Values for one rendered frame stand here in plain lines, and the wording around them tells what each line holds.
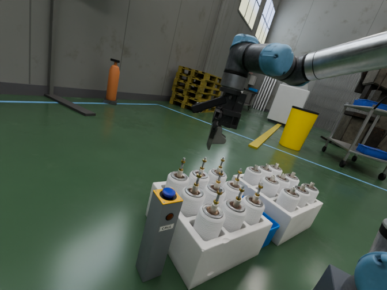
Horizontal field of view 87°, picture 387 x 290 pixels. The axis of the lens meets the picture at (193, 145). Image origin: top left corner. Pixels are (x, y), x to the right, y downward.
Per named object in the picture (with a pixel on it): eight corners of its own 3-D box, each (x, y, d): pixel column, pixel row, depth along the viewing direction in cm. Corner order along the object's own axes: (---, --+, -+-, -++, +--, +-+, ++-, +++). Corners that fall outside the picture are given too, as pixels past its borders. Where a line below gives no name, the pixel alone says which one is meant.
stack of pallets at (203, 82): (190, 103, 531) (198, 72, 507) (216, 111, 503) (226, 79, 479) (167, 102, 437) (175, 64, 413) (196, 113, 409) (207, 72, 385)
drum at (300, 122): (302, 149, 351) (319, 113, 331) (300, 153, 316) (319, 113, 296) (279, 140, 369) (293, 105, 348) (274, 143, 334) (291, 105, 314)
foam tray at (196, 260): (258, 255, 92) (273, 223, 86) (188, 290, 68) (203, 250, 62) (207, 202, 120) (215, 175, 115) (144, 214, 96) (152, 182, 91)
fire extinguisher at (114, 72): (111, 100, 308) (117, 59, 289) (122, 105, 298) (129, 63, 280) (97, 100, 286) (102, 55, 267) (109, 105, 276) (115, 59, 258)
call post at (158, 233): (161, 275, 70) (183, 201, 61) (142, 283, 66) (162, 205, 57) (153, 259, 76) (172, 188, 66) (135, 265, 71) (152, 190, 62)
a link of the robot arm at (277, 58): (306, 52, 52) (272, 51, 61) (281, 37, 46) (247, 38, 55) (294, 83, 55) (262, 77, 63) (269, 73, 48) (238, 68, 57)
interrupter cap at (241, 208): (233, 198, 83) (234, 197, 83) (248, 210, 78) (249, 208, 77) (222, 202, 78) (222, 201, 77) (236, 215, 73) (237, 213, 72)
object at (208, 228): (203, 266, 70) (219, 225, 64) (181, 250, 74) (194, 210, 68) (215, 250, 78) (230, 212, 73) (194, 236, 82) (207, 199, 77)
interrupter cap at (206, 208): (217, 222, 66) (218, 221, 66) (198, 210, 69) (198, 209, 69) (226, 213, 72) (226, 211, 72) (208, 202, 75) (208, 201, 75)
